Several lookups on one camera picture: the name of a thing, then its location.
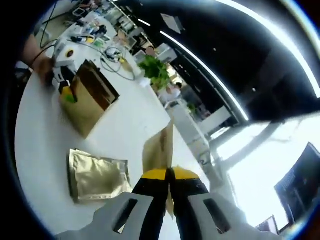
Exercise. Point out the person's left hand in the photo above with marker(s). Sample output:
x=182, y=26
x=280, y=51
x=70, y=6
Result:
x=45, y=71

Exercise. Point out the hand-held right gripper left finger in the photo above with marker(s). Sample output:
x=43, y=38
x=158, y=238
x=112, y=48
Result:
x=150, y=190

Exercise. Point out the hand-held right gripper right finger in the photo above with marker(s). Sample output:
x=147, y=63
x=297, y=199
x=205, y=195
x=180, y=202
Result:
x=190, y=190

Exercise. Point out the single gold mask packet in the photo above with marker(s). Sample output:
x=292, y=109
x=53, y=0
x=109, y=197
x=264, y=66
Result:
x=158, y=150

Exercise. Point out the spare yellow tipped gripper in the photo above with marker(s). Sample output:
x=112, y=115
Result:
x=82, y=38

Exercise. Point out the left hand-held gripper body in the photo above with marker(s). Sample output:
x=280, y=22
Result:
x=65, y=56

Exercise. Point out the long curved ceiling light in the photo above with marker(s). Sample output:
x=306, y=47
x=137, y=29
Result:
x=275, y=32

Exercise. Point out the black wall monitor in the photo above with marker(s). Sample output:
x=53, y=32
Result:
x=300, y=185

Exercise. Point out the green potted plant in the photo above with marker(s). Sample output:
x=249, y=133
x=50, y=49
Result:
x=155, y=70

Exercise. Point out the ceiling air conditioner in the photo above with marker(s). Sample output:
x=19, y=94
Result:
x=171, y=22

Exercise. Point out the straight ceiling light strip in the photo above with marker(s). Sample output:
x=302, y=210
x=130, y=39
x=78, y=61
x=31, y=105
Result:
x=205, y=70

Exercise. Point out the green box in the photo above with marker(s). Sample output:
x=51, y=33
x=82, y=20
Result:
x=100, y=43

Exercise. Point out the gold paper bag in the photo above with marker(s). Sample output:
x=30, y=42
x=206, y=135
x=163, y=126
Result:
x=87, y=110

